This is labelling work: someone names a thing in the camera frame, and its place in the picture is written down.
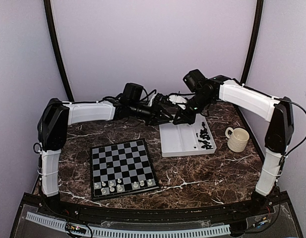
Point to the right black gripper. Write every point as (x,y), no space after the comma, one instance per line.
(185,118)

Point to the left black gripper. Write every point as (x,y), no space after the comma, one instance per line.
(156,116)

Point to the white plastic compartment tray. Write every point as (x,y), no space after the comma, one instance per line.
(180,140)

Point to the black grey chessboard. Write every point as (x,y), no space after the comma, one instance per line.
(128,161)

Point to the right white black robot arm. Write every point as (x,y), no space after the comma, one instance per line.
(277,111)

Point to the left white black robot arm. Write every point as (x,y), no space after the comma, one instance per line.
(59,115)

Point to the pile of black chess pieces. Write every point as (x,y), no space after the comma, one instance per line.
(204,138)

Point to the cream ribbed mug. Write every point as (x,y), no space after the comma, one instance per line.
(237,139)

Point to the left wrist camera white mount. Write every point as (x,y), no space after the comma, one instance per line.
(157,99)

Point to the left black frame post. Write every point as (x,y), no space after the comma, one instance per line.
(56,49)

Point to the black frame post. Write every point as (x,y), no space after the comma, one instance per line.
(253,40)
(56,49)

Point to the right black frame post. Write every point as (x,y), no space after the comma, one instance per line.
(253,40)

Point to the black front rail base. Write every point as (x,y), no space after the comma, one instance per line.
(276,219)

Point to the white slotted cable duct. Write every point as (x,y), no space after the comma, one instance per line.
(88,231)

